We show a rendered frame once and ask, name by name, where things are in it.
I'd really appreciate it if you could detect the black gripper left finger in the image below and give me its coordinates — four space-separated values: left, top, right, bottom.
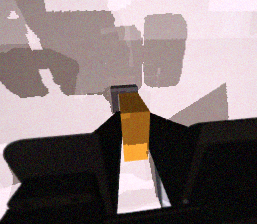
3 111 122 215

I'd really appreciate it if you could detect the orange rectangular block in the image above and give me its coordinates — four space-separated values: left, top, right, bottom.
119 92 150 162

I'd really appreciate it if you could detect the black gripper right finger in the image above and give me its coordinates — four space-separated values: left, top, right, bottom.
149 112 257 206

